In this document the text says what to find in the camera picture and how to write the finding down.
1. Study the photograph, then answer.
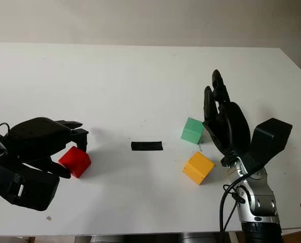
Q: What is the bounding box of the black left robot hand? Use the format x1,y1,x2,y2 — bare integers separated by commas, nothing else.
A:
7,117,90,180

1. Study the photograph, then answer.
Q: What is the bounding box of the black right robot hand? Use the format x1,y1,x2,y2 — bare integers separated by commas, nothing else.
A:
202,69,251,167

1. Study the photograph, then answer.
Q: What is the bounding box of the green cube block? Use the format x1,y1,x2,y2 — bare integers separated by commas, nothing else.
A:
181,117,205,145

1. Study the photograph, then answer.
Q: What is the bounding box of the red cube block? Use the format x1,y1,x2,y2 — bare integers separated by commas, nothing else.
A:
58,146,92,179

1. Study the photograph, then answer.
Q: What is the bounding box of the yellow cube block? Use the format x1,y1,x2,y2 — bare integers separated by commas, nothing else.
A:
182,151,216,185

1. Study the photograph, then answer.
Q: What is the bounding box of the black tape strip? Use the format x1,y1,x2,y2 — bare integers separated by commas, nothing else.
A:
131,141,163,152

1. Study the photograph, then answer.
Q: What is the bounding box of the dark grey robot torso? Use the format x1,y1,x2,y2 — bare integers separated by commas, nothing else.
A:
75,235,229,243

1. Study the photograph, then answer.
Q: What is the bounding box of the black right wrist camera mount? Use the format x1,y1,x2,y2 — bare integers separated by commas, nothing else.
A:
248,117,293,174

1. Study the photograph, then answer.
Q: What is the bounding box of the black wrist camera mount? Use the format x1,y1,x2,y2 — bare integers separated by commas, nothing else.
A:
0,161,60,211
248,117,293,174

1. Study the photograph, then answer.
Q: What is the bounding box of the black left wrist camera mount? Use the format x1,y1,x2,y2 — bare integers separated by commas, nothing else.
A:
0,161,60,211

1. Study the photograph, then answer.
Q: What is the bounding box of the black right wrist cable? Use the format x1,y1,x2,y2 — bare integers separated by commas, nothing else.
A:
219,167,261,232

